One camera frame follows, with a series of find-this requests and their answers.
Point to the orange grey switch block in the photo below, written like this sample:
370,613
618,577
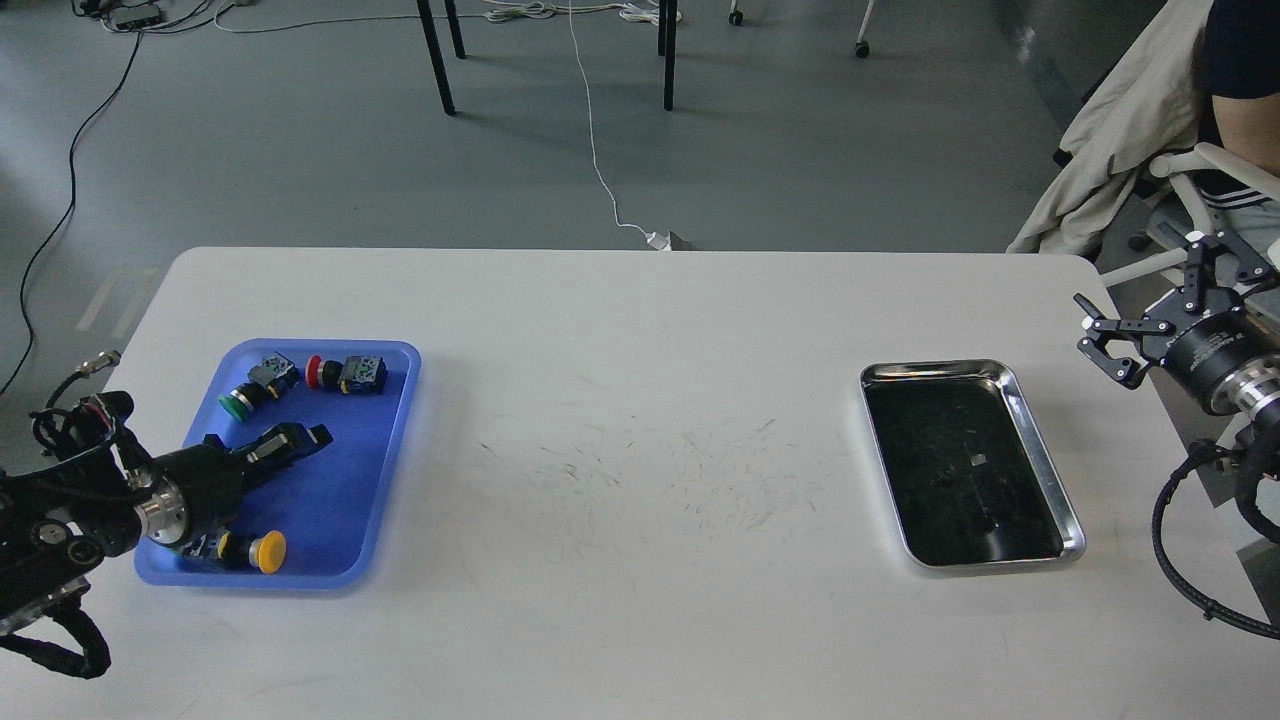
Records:
204,549

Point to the white power adapter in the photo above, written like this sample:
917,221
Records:
666,241

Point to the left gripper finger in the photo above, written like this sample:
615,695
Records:
223,457
277,449

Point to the black power strip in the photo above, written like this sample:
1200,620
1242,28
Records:
133,16

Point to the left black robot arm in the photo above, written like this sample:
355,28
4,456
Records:
104,494

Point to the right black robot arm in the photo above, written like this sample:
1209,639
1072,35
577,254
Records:
1126,349

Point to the seated person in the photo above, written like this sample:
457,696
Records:
1239,71

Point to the blue plastic tray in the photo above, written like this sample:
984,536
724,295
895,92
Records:
328,506

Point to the green push button switch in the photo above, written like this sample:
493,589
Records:
267,381

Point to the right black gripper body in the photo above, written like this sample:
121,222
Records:
1202,357

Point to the red push button switch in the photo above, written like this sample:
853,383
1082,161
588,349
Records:
355,375

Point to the silver metal tray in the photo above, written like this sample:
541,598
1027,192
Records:
972,485

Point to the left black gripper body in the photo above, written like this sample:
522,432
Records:
198,490

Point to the beige jacket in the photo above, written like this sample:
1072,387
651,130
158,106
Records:
1151,102

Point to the yellow push button switch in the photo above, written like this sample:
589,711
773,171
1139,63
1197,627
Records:
265,553

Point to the black table leg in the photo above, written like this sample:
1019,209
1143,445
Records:
432,41
667,27
454,25

